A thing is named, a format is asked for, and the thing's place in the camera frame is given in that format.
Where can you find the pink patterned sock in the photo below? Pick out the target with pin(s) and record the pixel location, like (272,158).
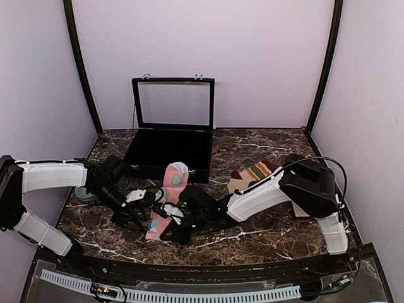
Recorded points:
(174,182)

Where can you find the pale green ceramic bowl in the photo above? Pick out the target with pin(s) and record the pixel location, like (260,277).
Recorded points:
(82,194)

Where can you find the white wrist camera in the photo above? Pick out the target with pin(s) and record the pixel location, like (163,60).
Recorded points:
(135,195)
(173,211)

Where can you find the black frame post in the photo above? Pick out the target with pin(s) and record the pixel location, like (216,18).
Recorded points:
(80,65)
(327,63)

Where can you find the striped beige sock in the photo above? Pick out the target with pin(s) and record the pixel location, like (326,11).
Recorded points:
(241,180)

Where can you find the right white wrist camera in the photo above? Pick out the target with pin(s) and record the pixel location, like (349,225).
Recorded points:
(173,211)

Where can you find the black display case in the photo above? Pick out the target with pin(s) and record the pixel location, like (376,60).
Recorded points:
(172,122)

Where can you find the right circuit board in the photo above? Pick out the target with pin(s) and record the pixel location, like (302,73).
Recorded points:
(342,281)

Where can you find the left black frame post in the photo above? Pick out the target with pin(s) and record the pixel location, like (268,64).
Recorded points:
(80,65)

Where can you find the black front rail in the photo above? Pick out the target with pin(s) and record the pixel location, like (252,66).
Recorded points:
(218,264)

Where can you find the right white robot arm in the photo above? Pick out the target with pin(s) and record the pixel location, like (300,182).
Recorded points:
(304,181)

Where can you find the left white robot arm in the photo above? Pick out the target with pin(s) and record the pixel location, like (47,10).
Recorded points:
(20,177)

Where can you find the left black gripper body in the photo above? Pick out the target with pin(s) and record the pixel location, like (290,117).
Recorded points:
(104,194)

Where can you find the white slotted cable duct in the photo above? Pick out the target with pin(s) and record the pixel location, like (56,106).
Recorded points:
(175,292)

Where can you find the floral square coaster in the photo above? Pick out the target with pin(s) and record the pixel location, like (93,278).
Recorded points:
(298,211)

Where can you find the left green circuit board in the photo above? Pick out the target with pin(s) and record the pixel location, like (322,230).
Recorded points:
(103,291)

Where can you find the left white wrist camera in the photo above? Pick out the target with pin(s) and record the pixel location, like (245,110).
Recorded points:
(135,195)

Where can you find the right black frame post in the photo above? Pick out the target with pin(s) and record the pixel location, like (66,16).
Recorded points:
(327,63)

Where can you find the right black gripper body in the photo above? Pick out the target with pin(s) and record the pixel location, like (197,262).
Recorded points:
(201,218)

